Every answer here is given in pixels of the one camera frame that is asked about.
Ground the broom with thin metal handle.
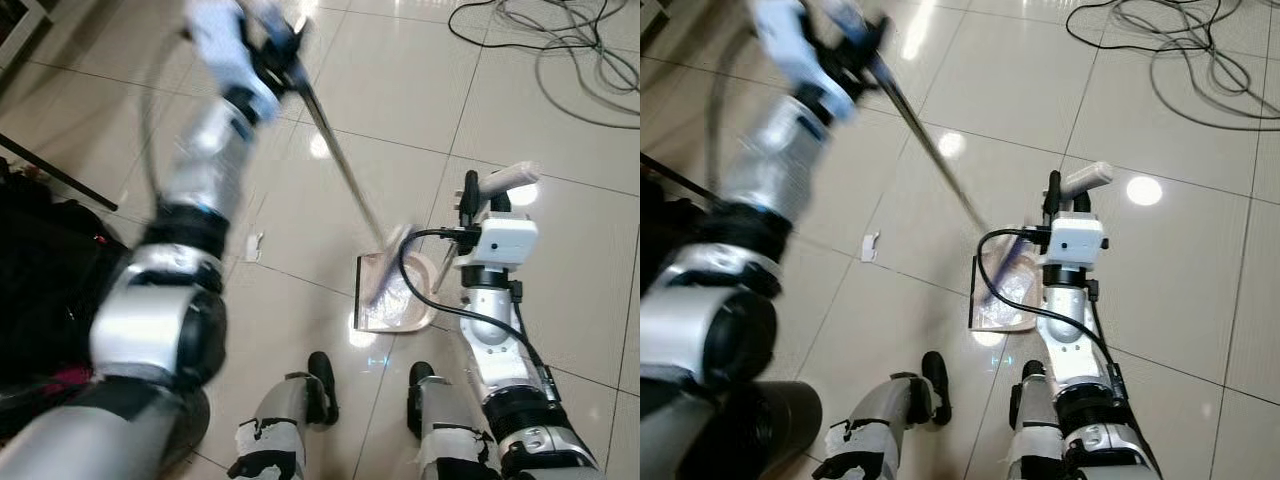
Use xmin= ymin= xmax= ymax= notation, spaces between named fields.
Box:
xmin=290 ymin=60 xmax=417 ymax=307
xmin=870 ymin=55 xmax=1041 ymax=311

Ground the silver robot leg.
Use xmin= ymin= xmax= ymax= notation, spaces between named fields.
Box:
xmin=405 ymin=360 xmax=503 ymax=480
xmin=228 ymin=350 xmax=339 ymax=480
xmin=1005 ymin=360 xmax=1067 ymax=480
xmin=812 ymin=350 xmax=953 ymax=480

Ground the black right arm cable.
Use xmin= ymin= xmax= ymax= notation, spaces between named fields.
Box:
xmin=975 ymin=228 xmax=1133 ymax=403
xmin=398 ymin=228 xmax=557 ymax=403

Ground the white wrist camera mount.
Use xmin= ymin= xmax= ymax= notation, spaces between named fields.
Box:
xmin=750 ymin=0 xmax=857 ymax=123
xmin=455 ymin=213 xmax=539 ymax=269
xmin=1038 ymin=212 xmax=1107 ymax=267
xmin=185 ymin=0 xmax=286 ymax=126

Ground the dark bag pile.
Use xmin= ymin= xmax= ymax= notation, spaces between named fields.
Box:
xmin=0 ymin=158 xmax=136 ymax=411
xmin=640 ymin=165 xmax=706 ymax=301

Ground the thin black floor cable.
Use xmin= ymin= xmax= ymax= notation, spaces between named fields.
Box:
xmin=1065 ymin=0 xmax=1280 ymax=101
xmin=447 ymin=0 xmax=641 ymax=96

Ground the silver right robot leg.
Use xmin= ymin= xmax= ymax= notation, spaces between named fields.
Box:
xmin=1005 ymin=360 xmax=1067 ymax=480
xmin=405 ymin=360 xmax=503 ymax=480

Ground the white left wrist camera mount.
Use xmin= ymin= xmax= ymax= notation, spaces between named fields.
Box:
xmin=185 ymin=0 xmax=286 ymax=126
xmin=750 ymin=0 xmax=857 ymax=123

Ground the black floor bar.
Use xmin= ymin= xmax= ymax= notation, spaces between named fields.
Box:
xmin=640 ymin=150 xmax=723 ymax=207
xmin=0 ymin=132 xmax=119 ymax=212

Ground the beige dustpan with long handle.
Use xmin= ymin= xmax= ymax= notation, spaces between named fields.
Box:
xmin=968 ymin=160 xmax=1116 ymax=333
xmin=353 ymin=160 xmax=543 ymax=334

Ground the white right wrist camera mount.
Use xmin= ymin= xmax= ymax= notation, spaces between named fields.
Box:
xmin=455 ymin=213 xmax=539 ymax=269
xmin=1038 ymin=212 xmax=1107 ymax=267

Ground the grey floor cable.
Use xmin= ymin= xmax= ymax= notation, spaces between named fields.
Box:
xmin=1110 ymin=0 xmax=1280 ymax=133
xmin=498 ymin=0 xmax=641 ymax=131

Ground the silver left robot leg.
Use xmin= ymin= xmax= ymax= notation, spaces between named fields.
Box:
xmin=228 ymin=350 xmax=339 ymax=480
xmin=812 ymin=350 xmax=953 ymax=480

